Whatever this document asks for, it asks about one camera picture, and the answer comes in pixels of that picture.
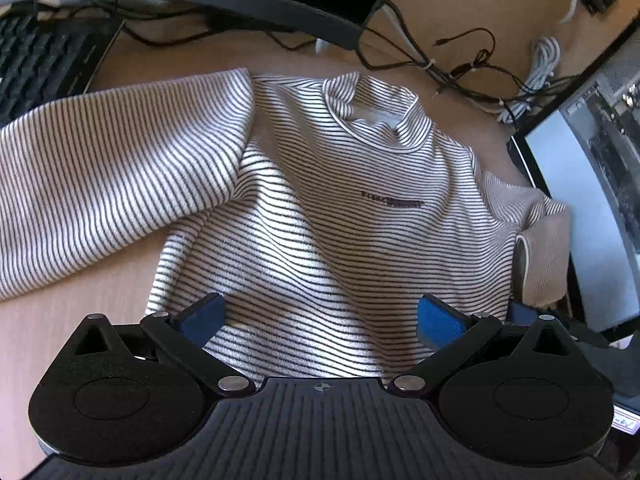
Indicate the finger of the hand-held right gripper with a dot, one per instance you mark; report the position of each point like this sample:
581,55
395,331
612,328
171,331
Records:
522,314

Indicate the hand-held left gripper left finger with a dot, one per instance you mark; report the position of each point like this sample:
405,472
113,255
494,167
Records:
200,317

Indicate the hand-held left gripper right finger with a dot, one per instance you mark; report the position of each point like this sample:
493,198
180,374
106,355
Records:
440,320

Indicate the striped long-sleeve shirt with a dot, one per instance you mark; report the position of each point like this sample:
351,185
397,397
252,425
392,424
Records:
325,170

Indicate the white paper label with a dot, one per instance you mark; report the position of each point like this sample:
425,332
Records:
627,419

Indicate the lit monitor on right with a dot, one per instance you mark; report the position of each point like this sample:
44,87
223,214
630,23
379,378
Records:
565,170

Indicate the white monitor stand leg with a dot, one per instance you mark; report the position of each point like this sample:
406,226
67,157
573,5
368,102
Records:
321,46

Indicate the black keyboard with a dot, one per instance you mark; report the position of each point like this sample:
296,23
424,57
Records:
40,60

